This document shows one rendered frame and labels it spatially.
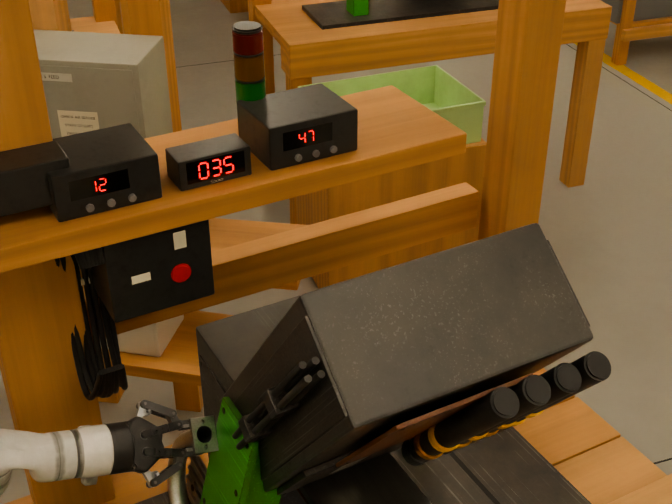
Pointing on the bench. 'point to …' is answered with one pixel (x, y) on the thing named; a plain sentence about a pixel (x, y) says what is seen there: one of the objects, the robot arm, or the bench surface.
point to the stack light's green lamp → (250, 91)
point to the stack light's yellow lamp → (249, 69)
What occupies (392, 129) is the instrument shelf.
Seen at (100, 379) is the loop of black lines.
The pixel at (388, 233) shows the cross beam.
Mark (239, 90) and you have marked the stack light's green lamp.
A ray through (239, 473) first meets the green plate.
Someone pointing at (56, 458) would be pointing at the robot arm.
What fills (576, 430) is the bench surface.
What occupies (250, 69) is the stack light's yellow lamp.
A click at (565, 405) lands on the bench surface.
